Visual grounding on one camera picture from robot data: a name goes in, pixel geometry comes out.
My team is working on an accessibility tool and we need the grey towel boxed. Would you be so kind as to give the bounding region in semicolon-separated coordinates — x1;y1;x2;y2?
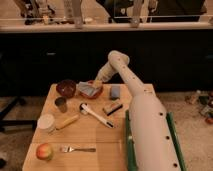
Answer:
77;82;97;96

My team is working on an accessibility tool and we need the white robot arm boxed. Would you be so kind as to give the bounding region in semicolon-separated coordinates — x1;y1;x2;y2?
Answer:
96;50;183;171

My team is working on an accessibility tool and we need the dark red wooden bowl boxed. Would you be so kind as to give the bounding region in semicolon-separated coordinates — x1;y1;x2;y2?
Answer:
56;79;76;98

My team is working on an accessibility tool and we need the blue grey sponge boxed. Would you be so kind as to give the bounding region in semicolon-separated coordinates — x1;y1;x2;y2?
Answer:
110;85;120;100

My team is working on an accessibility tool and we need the wooden block brush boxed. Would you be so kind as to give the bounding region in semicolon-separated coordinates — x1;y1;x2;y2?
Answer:
103;101;123;116

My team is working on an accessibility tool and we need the silver fork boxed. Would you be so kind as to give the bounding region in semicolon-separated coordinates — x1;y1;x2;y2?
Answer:
60;146;96;153

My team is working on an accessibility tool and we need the red yellow apple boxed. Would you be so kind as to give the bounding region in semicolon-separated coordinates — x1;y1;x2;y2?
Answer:
36;143;53;161

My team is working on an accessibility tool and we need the black office chair base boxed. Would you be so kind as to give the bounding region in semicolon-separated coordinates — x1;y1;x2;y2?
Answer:
0;96;38;133

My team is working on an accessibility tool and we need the green robot base frame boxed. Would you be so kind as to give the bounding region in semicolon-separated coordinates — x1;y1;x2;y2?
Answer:
125;111;187;171

